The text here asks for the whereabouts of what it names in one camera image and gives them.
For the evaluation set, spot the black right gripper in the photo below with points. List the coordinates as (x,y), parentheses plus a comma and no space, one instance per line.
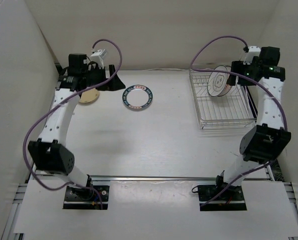
(238,67)

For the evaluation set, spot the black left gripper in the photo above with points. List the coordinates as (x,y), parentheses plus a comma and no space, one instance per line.
(114,84)

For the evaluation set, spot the white plate green rim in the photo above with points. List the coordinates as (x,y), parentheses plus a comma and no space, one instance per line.
(137,97)

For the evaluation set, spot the cream plate with black spot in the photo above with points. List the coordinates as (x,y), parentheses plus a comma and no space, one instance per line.
(89,97)

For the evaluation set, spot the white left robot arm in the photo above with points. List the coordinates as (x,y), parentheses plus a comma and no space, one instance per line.
(49,152)

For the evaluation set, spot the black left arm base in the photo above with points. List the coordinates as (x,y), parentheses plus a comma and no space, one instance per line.
(82,199)

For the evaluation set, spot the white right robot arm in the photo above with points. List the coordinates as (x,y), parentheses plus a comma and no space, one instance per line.
(270,135)

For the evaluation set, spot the white plate orange pattern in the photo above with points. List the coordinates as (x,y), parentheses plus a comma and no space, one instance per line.
(217,84)

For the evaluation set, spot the white front cover board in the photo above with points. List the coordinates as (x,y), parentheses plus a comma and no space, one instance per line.
(167,210)

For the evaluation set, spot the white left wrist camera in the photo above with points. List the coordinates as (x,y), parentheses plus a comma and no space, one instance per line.
(99,56)

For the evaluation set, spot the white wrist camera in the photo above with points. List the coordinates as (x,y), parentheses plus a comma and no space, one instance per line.
(99,56)
(250,53)

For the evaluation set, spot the wire dish rack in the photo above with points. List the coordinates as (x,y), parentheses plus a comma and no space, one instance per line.
(234,109)

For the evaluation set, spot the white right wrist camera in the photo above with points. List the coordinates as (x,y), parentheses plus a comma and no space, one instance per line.
(250,53)

